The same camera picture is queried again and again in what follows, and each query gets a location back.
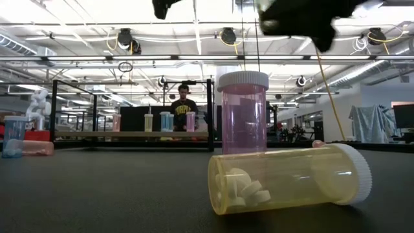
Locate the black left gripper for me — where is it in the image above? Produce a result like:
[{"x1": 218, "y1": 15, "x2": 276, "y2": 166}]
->
[{"x1": 151, "y1": 0, "x2": 182, "y2": 20}]

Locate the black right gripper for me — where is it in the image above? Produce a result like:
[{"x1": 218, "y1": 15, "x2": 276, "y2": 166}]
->
[{"x1": 259, "y1": 0, "x2": 369, "y2": 53}]

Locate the pink medicine bottle white cap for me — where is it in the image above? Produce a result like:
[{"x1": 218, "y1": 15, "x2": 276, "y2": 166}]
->
[
  {"x1": 186, "y1": 111, "x2": 197, "y2": 133},
  {"x1": 217, "y1": 71, "x2": 270, "y2": 155}
]

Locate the blue medicine bottle white cap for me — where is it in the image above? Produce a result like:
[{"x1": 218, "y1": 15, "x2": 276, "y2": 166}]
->
[
  {"x1": 1, "y1": 115, "x2": 28, "y2": 159},
  {"x1": 160, "y1": 111, "x2": 171, "y2": 133}
]

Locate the yellow medicine bottle white cap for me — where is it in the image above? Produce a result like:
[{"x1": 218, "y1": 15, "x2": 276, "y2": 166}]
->
[
  {"x1": 144, "y1": 113, "x2": 154, "y2": 133},
  {"x1": 207, "y1": 143, "x2": 373, "y2": 216}
]

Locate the long ceiling light strip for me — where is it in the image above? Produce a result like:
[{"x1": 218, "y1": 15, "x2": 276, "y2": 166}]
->
[{"x1": 0, "y1": 54, "x2": 414, "y2": 62}]

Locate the person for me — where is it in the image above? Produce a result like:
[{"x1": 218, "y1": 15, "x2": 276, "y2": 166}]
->
[{"x1": 170, "y1": 83, "x2": 200, "y2": 132}]

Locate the black partition panel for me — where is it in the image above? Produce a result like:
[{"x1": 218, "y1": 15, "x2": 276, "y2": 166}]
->
[{"x1": 118, "y1": 105, "x2": 179, "y2": 132}]

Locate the grey cloth cover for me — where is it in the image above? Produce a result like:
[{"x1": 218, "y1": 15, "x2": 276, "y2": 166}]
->
[{"x1": 348, "y1": 104, "x2": 394, "y2": 144}]

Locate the black computer monitor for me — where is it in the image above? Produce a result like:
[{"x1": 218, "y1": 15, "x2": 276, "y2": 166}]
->
[{"x1": 392, "y1": 103, "x2": 414, "y2": 131}]

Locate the red box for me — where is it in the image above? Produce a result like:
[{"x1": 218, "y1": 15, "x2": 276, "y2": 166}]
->
[{"x1": 24, "y1": 130, "x2": 53, "y2": 142}]

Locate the black hanging cable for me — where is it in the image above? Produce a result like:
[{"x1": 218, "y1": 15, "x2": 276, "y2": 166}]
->
[
  {"x1": 240, "y1": 0, "x2": 246, "y2": 72},
  {"x1": 254, "y1": 17, "x2": 261, "y2": 73}
]

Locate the black camera rig frame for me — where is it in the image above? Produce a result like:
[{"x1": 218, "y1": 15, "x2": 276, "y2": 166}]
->
[{"x1": 161, "y1": 79, "x2": 215, "y2": 107}]

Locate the yellow hanging cable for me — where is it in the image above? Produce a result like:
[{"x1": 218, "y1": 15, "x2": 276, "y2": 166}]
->
[{"x1": 314, "y1": 48, "x2": 347, "y2": 142}]

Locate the silver ventilation duct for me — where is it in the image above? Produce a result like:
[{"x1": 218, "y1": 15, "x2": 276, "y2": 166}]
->
[
  {"x1": 0, "y1": 31, "x2": 58, "y2": 58},
  {"x1": 318, "y1": 38, "x2": 414, "y2": 93}
]

